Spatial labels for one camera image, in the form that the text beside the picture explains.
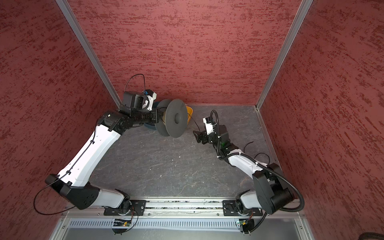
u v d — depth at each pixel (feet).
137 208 2.42
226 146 2.19
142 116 1.87
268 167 1.49
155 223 2.54
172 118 2.30
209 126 2.43
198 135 2.48
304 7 2.33
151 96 2.08
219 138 2.10
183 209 2.47
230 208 2.42
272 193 1.40
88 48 2.83
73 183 1.27
